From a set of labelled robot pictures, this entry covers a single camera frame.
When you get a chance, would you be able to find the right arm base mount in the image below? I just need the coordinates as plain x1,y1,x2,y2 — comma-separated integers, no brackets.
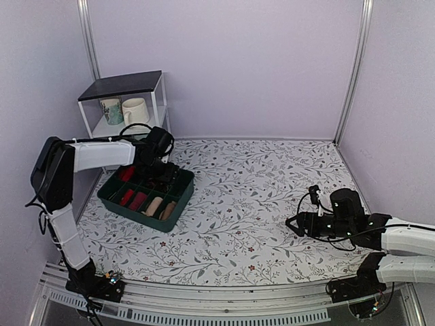
325,253,392,319

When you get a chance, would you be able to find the aluminium corner post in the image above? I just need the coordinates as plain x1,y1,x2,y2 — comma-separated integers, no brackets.
334,0,374,147
77,0,101,80

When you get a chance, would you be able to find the cream white mug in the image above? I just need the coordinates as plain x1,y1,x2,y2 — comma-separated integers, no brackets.
122,98,150,126

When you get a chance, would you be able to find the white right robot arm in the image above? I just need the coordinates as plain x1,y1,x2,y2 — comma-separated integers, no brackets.
285,185,434,296

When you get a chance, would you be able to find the beige rolled sock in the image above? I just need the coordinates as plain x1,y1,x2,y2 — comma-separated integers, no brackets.
141,196,163,217

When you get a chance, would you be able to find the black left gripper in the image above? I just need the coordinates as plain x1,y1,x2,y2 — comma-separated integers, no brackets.
142,157,181,185

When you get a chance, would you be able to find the maroon rolled sock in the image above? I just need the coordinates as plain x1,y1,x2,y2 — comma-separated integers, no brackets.
128,192,147,211

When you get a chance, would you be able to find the tan rolled sock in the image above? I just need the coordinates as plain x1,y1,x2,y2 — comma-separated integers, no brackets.
159,201,177,221

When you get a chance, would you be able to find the aluminium front rail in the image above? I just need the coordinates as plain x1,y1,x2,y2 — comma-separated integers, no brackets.
26,264,426,325

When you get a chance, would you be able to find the white shelf with black top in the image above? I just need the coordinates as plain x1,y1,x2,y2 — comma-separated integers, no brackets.
77,70,173,173

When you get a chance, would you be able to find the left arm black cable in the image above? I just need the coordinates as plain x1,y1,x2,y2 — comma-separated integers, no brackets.
25,122,173,235

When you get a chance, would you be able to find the teal floral mug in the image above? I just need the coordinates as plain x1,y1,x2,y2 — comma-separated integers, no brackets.
99,97,124,126

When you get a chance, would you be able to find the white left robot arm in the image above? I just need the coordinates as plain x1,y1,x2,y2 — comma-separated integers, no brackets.
28,124,175,295

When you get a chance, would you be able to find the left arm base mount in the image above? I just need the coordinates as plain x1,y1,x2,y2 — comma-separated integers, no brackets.
65,260,125,303

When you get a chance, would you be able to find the floral patterned table mat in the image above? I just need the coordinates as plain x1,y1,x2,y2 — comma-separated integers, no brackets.
78,140,368,287

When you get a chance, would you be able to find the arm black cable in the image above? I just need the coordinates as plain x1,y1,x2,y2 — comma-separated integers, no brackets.
25,122,173,235
294,192,435,252

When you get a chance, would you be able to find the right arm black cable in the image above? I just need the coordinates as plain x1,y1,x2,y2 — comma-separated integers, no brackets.
294,192,435,252

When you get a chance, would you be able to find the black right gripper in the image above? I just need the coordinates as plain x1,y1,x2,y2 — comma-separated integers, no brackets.
287,211,355,238

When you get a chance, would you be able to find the green compartment organizer box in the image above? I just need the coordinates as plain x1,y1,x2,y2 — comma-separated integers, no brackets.
97,166,194,233

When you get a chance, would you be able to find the right aluminium corner post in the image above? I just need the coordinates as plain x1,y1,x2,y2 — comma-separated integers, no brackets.
334,0,374,147

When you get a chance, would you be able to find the left aluminium corner post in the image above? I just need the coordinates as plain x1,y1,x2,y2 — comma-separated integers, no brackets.
77,0,101,80

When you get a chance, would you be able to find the red rolled sock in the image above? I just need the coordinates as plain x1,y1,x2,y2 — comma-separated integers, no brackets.
118,166,135,182

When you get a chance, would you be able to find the red sock in box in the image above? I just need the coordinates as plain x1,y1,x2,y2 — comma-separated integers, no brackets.
120,189,135,206

